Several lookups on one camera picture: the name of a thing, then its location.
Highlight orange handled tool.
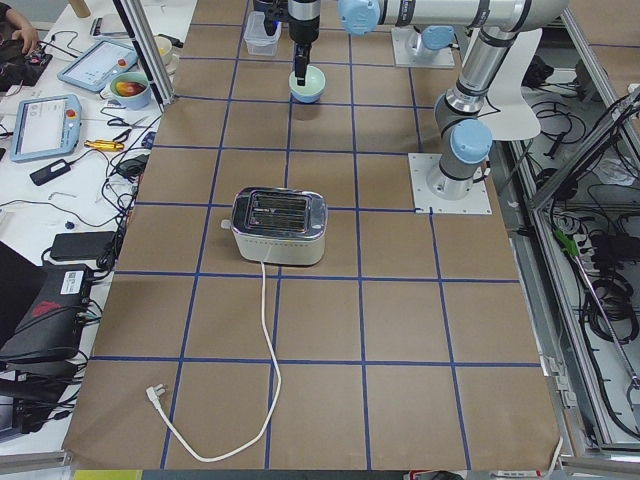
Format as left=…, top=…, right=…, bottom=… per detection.
left=84, top=140, right=125, bottom=152

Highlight green bowl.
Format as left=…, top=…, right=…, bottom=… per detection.
left=289, top=65, right=326, bottom=91

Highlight scissors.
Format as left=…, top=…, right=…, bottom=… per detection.
left=106, top=116, right=147, bottom=143

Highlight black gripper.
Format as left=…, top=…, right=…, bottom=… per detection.
left=288, top=0, right=321, bottom=87

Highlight white chair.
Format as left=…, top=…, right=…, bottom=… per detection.
left=479, top=29, right=542, bottom=141

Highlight beige bowl with lemon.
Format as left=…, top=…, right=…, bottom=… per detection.
left=154, top=35, right=178, bottom=74

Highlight blue bowl with fruit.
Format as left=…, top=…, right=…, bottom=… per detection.
left=100, top=72, right=151, bottom=110

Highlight clear plastic container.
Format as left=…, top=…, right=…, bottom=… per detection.
left=243, top=11, right=281, bottom=57

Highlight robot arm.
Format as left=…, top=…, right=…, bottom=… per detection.
left=408, top=25, right=455, bottom=58
left=338, top=0, right=568, bottom=201

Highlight white toaster power cord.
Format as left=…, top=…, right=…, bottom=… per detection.
left=145, top=262, right=282, bottom=463

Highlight aluminium frame post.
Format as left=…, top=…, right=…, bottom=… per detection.
left=113, top=0, right=174, bottom=110

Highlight cream toaster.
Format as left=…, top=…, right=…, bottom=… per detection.
left=221, top=186, right=328, bottom=266

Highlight black power brick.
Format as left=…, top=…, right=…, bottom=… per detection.
left=49, top=231, right=115, bottom=261

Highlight teach pendant tablet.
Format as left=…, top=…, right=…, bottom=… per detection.
left=57, top=40, right=138, bottom=93

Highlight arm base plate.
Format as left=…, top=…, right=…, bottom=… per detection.
left=408, top=153, right=492, bottom=215
left=391, top=25, right=455, bottom=69

